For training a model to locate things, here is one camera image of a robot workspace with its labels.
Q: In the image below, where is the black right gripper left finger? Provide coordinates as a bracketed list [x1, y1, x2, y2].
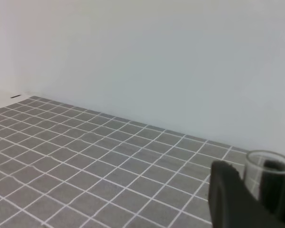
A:
[208, 161, 285, 228]

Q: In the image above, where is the grey checked tablecloth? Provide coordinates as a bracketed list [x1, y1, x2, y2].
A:
[0, 96, 249, 228]

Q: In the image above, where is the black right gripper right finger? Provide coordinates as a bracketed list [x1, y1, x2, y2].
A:
[259, 160, 285, 223]

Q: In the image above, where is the clear glass test tube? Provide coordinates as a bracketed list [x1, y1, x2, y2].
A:
[243, 150, 285, 219]

